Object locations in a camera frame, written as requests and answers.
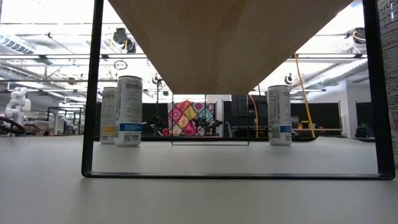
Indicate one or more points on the black table frame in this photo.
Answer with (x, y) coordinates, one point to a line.
(217, 138)

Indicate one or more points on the black tripod stand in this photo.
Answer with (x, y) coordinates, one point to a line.
(157, 80)

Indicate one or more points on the black partition panel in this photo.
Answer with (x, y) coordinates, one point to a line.
(147, 112)
(363, 112)
(323, 113)

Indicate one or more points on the white Celsius can yellow band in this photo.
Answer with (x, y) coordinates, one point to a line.
(108, 109)

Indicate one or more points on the white Celsius can blue band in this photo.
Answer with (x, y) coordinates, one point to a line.
(279, 115)
(129, 109)

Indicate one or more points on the light wooden shelf board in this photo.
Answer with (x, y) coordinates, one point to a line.
(214, 46)

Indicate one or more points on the grey chair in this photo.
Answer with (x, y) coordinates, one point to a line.
(233, 129)

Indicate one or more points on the wooden desk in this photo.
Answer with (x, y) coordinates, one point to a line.
(326, 129)

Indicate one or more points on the black office chair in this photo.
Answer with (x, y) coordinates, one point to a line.
(362, 130)

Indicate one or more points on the small white robot arm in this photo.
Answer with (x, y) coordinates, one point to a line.
(70, 124)

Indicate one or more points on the black background robot arm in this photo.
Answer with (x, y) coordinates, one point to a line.
(157, 124)
(206, 124)

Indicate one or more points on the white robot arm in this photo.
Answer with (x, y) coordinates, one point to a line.
(18, 105)

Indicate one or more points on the black cabinet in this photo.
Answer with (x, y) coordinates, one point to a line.
(239, 105)

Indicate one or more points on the black ceiling device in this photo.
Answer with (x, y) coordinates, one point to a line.
(119, 35)

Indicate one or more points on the black metal shelf frame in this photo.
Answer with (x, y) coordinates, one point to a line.
(233, 176)

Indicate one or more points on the colourful patchwork cloth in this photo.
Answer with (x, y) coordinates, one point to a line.
(186, 118)

